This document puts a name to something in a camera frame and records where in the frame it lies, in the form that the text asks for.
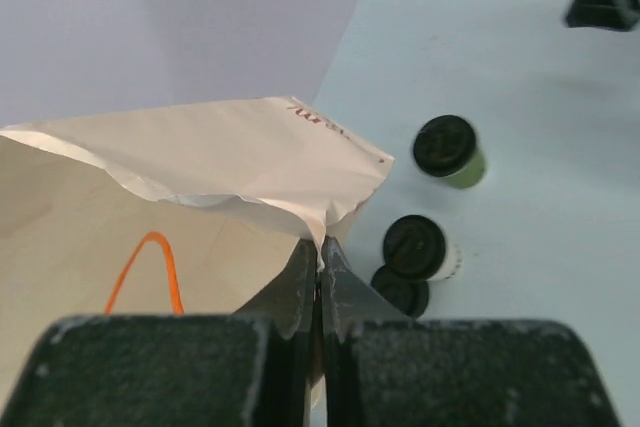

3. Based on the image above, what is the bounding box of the white paper cup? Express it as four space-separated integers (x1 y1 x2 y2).
428 236 463 282

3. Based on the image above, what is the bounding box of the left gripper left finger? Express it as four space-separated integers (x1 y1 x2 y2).
236 240 317 340

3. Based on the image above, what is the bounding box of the black lid stack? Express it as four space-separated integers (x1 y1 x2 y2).
370 266 430 319

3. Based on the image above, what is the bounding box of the green paper cup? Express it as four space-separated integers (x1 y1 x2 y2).
440 138 487 190

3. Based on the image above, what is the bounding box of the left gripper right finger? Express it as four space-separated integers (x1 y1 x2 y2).
319 237 410 341

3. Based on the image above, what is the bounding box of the black cup lid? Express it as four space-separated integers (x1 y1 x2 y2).
382 214 447 281
412 114 478 178

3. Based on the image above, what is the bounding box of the paper takeout bag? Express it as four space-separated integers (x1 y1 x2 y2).
1 97 393 396

